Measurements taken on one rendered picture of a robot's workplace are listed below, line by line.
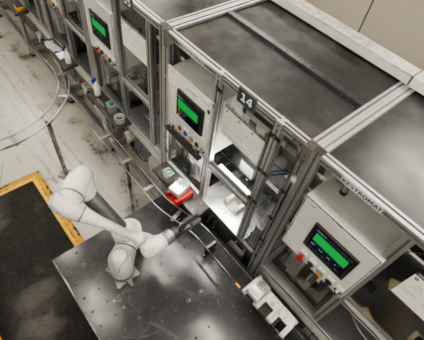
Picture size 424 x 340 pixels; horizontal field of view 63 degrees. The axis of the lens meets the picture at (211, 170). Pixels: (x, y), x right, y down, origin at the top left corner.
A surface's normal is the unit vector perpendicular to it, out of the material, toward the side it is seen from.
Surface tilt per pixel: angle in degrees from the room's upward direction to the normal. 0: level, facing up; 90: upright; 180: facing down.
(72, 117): 0
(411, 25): 90
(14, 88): 0
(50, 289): 0
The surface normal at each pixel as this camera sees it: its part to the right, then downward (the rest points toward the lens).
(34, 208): 0.11, -0.62
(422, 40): -0.76, 0.46
